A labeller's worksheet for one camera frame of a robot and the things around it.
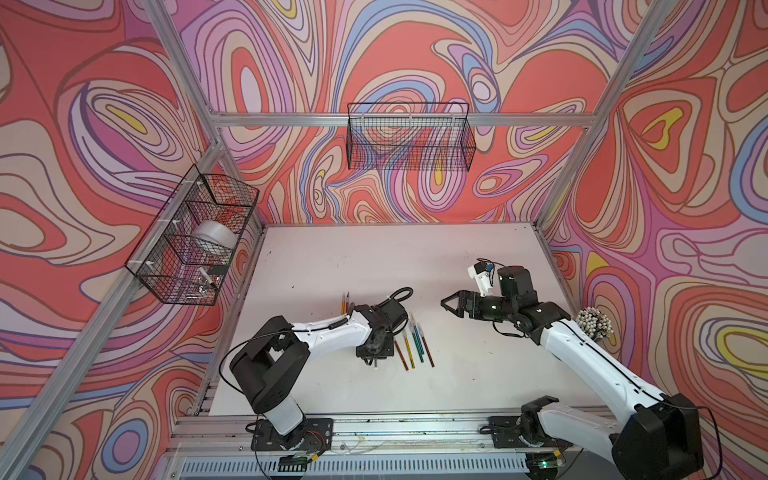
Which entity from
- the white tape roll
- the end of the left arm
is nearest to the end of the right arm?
the end of the left arm

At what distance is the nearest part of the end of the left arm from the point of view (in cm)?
64

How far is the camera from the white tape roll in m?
0.72

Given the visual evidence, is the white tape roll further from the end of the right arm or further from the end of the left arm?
the end of the right arm

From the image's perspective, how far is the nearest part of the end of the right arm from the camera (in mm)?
578

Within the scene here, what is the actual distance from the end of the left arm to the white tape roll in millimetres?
356

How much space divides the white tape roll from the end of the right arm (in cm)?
57
